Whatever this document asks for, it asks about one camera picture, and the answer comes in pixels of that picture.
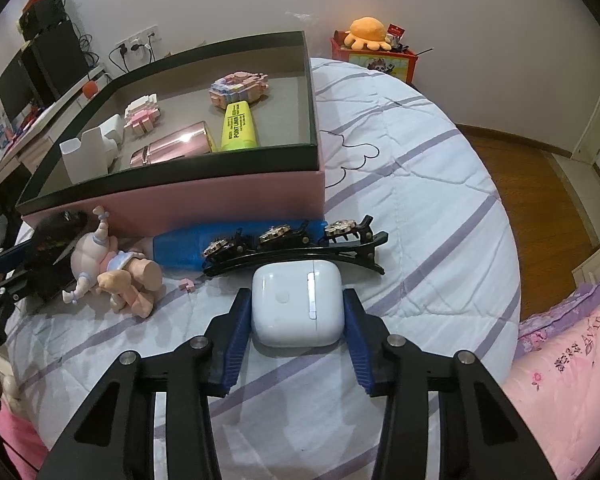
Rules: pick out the white rectangular cup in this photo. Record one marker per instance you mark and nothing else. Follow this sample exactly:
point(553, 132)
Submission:
point(89, 156)

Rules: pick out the pink black storage box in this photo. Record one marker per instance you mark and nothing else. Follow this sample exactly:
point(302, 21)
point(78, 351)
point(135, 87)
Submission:
point(283, 178)

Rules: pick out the black flower hair clip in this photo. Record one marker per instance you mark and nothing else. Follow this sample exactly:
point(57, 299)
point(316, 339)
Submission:
point(347, 241)

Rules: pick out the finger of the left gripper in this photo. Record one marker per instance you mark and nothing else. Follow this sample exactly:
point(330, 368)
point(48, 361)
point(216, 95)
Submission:
point(25, 279)
point(18, 256)

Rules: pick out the black computer monitor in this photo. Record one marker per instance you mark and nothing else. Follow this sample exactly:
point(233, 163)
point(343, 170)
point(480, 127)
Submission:
point(20, 85)

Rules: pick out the black computer tower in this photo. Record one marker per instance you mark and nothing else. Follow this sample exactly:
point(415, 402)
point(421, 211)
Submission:
point(52, 56)

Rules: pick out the blue comb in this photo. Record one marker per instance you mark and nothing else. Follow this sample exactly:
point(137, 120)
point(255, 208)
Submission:
point(197, 247)

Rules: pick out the white earbuds case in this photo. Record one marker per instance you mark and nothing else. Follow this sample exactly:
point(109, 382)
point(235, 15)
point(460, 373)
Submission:
point(297, 304)

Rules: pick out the yellow highlighter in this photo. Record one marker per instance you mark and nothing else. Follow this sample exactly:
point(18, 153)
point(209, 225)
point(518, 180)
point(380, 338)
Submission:
point(238, 132)

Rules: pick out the wall power outlet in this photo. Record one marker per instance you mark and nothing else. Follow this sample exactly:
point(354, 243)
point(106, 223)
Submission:
point(141, 46)

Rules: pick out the rose gold metallic case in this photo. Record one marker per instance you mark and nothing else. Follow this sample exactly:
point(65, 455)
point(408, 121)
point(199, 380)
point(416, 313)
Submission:
point(190, 141)

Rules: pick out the small pink block figure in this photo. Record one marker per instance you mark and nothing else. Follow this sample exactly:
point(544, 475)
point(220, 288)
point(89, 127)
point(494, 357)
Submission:
point(141, 115)

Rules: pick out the pink pillow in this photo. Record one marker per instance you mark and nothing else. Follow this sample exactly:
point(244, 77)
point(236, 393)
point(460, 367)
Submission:
point(554, 382)

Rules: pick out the white desk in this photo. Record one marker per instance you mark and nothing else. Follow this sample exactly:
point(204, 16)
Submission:
point(32, 146)

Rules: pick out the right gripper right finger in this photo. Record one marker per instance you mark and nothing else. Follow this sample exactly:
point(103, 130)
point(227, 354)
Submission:
point(482, 436)

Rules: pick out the orange octopus plush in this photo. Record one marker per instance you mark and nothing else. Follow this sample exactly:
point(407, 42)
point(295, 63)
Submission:
point(367, 34)

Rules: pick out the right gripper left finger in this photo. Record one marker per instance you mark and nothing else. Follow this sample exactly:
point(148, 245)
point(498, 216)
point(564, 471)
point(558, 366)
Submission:
point(111, 434)

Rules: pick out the orange ball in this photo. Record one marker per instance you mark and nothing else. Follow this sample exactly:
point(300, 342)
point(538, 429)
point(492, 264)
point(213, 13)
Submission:
point(90, 89)

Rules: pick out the pink block toy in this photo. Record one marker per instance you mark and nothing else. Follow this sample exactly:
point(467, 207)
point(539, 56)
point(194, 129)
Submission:
point(238, 86)

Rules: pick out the red toy box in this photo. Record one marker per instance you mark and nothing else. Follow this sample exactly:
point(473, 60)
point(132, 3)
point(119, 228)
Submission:
point(397, 64)

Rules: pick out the baby doll figurine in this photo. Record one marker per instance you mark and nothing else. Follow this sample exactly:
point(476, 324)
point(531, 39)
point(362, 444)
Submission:
point(99, 265)

